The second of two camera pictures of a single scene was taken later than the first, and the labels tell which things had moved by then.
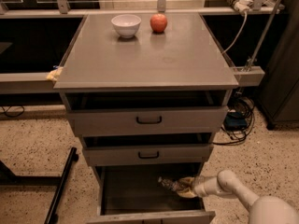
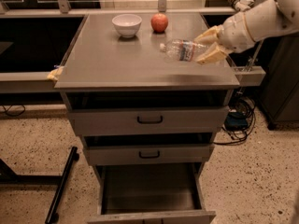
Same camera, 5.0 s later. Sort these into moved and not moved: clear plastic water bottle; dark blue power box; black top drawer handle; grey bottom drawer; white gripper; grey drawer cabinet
Moved: white gripper; clear plastic water bottle
Not moved: grey drawer cabinet; grey bottom drawer; black top drawer handle; dark blue power box
